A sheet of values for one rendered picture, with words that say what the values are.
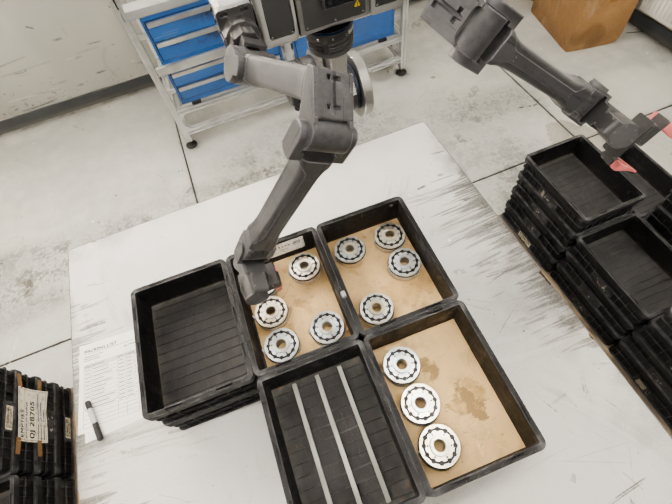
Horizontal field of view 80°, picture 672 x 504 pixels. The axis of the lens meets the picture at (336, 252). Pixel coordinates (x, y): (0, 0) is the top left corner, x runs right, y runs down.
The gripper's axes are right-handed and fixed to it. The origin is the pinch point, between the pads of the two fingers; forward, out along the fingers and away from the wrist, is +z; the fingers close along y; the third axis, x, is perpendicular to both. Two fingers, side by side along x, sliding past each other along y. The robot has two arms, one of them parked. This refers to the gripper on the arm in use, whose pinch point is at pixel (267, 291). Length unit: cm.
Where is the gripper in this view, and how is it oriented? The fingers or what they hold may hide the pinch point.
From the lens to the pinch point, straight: 117.6
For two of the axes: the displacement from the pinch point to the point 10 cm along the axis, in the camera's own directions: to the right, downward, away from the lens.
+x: -3.2, -8.1, 4.8
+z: 1.4, 4.6, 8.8
